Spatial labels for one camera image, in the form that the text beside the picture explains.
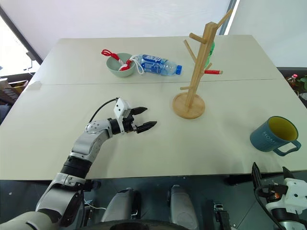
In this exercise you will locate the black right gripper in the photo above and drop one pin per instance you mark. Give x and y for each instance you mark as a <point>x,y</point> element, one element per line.
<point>273,191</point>

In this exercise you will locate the blue mug with yellow inside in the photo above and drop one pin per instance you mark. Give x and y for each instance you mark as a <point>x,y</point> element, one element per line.
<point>263,140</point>

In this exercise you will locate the red-capped drink bottle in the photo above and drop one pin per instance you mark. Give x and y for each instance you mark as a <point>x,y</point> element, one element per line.
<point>292,81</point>

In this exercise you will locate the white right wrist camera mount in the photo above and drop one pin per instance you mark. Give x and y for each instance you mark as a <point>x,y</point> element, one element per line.
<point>296,191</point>

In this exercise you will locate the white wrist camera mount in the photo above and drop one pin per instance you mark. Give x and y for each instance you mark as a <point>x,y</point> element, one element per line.
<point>296,191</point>
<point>121,107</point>

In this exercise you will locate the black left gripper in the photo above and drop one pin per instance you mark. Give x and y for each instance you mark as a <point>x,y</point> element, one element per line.
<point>129,123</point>

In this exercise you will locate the red marker pen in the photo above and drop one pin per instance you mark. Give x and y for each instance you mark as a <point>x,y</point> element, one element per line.
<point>213,72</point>

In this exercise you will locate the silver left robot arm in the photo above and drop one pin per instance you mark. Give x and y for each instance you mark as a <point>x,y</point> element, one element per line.
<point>91,141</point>

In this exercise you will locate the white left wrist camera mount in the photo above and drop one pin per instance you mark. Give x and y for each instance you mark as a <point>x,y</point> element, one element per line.
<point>121,107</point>

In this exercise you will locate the pale green bowl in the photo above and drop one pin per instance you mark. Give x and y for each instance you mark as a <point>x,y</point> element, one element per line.
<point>121,72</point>

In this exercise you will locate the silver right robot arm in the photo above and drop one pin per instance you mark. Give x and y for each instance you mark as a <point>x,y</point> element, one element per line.
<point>286,220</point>

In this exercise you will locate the clear blue-label water bottle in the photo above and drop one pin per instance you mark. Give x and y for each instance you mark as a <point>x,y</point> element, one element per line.
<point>157,64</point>

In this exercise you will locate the green plant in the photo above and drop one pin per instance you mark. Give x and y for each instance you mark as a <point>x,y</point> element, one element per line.
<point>303,82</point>

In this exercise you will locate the black window frame bar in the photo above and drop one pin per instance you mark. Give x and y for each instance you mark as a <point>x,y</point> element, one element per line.
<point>21,36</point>

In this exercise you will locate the grey rounded robot leg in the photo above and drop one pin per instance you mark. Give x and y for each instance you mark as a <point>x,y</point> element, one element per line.
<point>182,206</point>
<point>120,206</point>

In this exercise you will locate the wooden mug tree stand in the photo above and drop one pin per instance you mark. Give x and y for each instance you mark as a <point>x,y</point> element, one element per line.
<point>189,105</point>

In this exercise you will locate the dark rounded robot waist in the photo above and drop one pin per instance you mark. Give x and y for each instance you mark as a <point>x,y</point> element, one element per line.
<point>134,225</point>

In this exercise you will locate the brown storage box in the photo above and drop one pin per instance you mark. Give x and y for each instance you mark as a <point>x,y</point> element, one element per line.
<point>16,84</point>

